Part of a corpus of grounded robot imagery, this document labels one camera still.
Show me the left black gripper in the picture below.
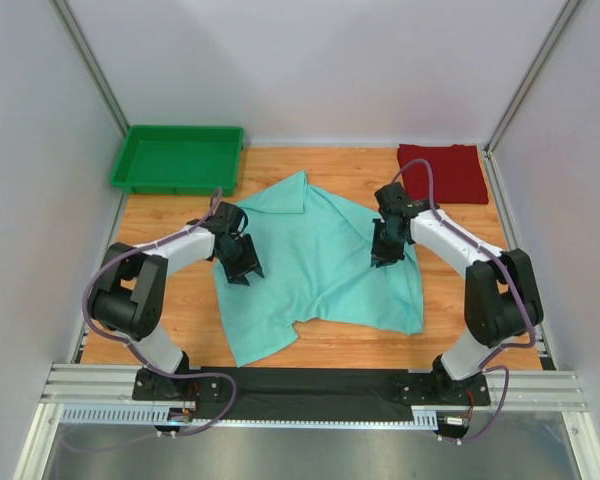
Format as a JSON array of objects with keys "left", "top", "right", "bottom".
[{"left": 215, "top": 234, "right": 264, "bottom": 287}]

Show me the teal t shirt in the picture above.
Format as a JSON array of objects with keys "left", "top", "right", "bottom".
[{"left": 213, "top": 171, "right": 424, "bottom": 367}]

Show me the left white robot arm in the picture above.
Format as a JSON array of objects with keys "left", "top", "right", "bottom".
[{"left": 82, "top": 220, "right": 264, "bottom": 401}]

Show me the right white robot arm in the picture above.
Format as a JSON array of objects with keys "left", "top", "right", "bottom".
[{"left": 372, "top": 203, "right": 543, "bottom": 404}]

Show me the folded dark red t shirt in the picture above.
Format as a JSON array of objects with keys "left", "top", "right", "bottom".
[{"left": 397, "top": 144, "right": 489, "bottom": 205}]

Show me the black base mat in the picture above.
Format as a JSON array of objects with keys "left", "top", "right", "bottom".
[{"left": 203, "top": 367, "right": 444, "bottom": 423}]

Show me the green plastic tray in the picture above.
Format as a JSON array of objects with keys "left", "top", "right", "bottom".
[{"left": 110, "top": 125, "right": 244, "bottom": 196}]

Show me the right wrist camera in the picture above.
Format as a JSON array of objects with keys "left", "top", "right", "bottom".
[{"left": 374, "top": 182, "right": 413, "bottom": 218}]

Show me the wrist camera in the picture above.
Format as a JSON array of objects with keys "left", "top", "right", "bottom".
[
  {"left": 207, "top": 201, "right": 248, "bottom": 236},
  {"left": 374, "top": 182, "right": 413, "bottom": 218}
]

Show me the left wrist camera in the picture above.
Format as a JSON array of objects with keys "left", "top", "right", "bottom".
[{"left": 207, "top": 201, "right": 248, "bottom": 236}]

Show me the grey slotted cable duct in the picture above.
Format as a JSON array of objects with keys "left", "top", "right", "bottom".
[{"left": 59, "top": 405, "right": 474, "bottom": 430}]

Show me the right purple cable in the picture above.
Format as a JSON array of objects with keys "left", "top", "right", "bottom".
[{"left": 389, "top": 158, "right": 537, "bottom": 446}]

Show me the aluminium front rail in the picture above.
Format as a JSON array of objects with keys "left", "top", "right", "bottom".
[{"left": 41, "top": 364, "right": 588, "bottom": 412}]

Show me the right aluminium frame post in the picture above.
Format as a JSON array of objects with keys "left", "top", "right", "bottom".
[{"left": 484, "top": 0, "right": 585, "bottom": 156}]

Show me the aluminium frame post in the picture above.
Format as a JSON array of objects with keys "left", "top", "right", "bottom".
[
  {"left": 484, "top": 0, "right": 585, "bottom": 156},
  {"left": 49, "top": 0, "right": 129, "bottom": 137}
]

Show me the left aluminium frame post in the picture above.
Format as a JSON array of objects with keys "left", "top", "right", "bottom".
[{"left": 49, "top": 0, "right": 129, "bottom": 137}]

